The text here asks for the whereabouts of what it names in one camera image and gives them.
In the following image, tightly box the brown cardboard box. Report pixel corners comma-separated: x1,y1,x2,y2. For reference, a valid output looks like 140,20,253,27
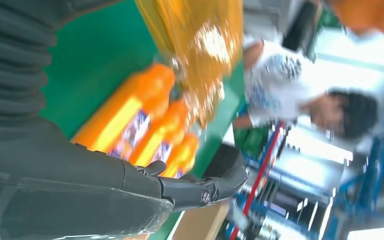
171,199,232,240

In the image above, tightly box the green table mat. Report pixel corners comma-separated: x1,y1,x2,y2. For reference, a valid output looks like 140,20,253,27
39,0,247,240

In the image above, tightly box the black zip case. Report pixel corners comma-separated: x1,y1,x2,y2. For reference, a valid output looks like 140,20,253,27
280,0,323,61
201,143,247,182

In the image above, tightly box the yellow plastic wrapped cardboard sheet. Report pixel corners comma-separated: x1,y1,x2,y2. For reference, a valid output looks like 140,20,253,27
134,0,245,127

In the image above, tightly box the red blue metal rack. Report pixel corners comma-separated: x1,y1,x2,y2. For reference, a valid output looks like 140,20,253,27
227,119,384,240

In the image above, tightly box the person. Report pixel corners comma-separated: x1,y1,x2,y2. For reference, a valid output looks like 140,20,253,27
232,37,379,142

